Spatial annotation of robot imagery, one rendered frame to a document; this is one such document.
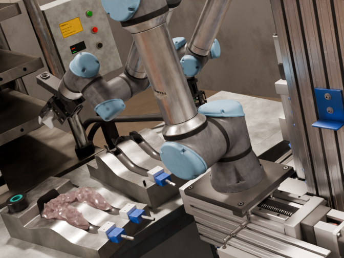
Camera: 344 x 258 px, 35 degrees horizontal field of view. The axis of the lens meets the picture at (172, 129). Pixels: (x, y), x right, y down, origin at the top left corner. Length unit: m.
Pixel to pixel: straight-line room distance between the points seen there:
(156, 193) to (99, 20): 1.08
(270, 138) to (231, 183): 0.81
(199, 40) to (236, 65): 3.07
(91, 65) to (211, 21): 0.48
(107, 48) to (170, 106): 1.49
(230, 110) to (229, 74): 3.63
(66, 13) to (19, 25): 2.43
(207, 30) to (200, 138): 0.59
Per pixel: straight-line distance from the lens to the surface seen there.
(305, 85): 1.39
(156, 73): 1.26
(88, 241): 1.82
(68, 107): 1.66
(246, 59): 4.78
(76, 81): 1.53
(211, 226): 1.63
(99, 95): 1.50
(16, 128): 2.54
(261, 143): 2.22
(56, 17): 2.62
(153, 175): 1.94
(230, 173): 1.45
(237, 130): 1.41
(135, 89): 1.56
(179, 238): 2.06
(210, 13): 1.79
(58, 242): 1.92
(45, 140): 3.00
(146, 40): 1.25
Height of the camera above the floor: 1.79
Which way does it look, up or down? 23 degrees down
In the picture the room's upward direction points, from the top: 16 degrees counter-clockwise
